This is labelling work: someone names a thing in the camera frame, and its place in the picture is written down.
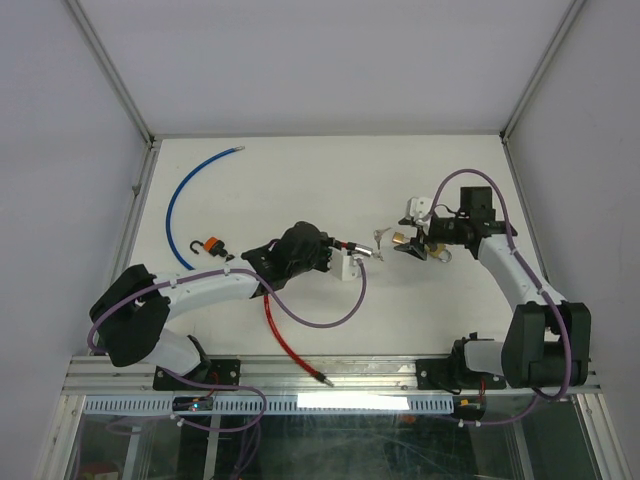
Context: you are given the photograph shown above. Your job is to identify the small padlock keys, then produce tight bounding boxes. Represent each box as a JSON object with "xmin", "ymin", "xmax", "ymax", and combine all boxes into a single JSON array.
[{"xmin": 373, "ymin": 227, "xmax": 390, "ymax": 250}]

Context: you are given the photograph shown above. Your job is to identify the red cable lock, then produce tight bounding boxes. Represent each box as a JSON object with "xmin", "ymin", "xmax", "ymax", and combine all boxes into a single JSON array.
[{"xmin": 263, "ymin": 242, "xmax": 376, "ymax": 388}]

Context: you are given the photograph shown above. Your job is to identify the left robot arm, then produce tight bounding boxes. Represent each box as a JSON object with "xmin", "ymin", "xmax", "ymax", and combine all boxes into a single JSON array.
[{"xmin": 89, "ymin": 221, "xmax": 335, "ymax": 389}]

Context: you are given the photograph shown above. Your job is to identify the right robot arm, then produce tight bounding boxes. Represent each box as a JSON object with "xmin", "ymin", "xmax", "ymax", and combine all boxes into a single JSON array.
[{"xmin": 395, "ymin": 186, "xmax": 591, "ymax": 392}]

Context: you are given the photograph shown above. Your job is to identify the orange black padlock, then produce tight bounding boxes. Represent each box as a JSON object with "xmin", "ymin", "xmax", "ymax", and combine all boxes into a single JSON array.
[{"xmin": 189, "ymin": 237, "xmax": 228, "ymax": 257}]

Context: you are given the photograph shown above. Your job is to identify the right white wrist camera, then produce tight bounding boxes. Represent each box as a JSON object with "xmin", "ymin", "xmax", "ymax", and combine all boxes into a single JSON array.
[{"xmin": 405, "ymin": 196, "xmax": 433, "ymax": 220}]

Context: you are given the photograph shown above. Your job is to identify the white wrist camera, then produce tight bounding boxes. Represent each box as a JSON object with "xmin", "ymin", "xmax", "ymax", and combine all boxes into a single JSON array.
[
  {"xmin": 405, "ymin": 196, "xmax": 433, "ymax": 220},
  {"xmin": 330, "ymin": 251, "xmax": 363, "ymax": 281}
]

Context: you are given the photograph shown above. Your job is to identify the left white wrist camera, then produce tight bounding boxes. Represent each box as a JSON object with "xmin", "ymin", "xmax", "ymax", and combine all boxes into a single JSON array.
[{"xmin": 330, "ymin": 251, "xmax": 363, "ymax": 281}]

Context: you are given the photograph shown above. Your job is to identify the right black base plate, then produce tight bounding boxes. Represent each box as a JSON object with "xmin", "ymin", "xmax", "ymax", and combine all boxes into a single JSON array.
[{"xmin": 415, "ymin": 357, "xmax": 507, "ymax": 394}]

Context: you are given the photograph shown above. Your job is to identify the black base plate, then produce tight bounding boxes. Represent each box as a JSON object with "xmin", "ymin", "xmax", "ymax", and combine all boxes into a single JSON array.
[
  {"xmin": 415, "ymin": 357, "xmax": 507, "ymax": 394},
  {"xmin": 152, "ymin": 358, "xmax": 241, "ymax": 392}
]

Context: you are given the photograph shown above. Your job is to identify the aluminium mounting rail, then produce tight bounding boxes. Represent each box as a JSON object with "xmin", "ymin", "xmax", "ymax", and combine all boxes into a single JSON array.
[{"xmin": 64, "ymin": 352, "xmax": 599, "ymax": 397}]

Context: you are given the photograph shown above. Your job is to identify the blue cable lock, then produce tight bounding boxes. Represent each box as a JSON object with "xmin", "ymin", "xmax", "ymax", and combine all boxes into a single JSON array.
[{"xmin": 164, "ymin": 146, "xmax": 245, "ymax": 271}]

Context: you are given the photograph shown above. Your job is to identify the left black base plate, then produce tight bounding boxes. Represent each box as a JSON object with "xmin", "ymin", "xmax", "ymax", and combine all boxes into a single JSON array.
[{"xmin": 152, "ymin": 358, "xmax": 241, "ymax": 392}]

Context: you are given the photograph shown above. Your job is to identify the white slotted cable duct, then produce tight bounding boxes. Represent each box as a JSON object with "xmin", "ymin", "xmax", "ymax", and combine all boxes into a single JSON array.
[{"xmin": 84, "ymin": 392, "xmax": 454, "ymax": 416}]

